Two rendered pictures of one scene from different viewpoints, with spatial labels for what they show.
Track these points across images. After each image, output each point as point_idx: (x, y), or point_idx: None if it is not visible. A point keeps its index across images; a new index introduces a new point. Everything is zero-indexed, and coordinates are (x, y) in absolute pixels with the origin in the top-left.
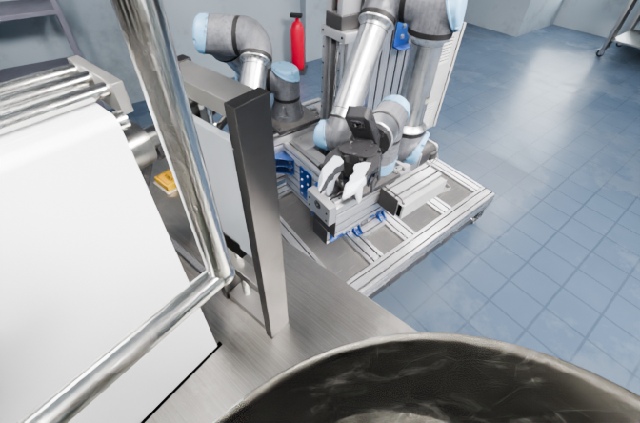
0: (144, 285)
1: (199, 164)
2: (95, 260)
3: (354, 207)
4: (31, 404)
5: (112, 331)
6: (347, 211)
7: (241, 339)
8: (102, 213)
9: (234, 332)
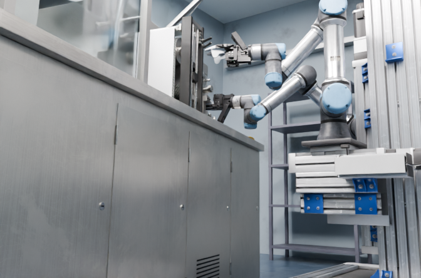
0: (163, 70)
1: None
2: (159, 54)
3: (314, 166)
4: None
5: (153, 78)
6: (306, 167)
7: None
8: (165, 44)
9: None
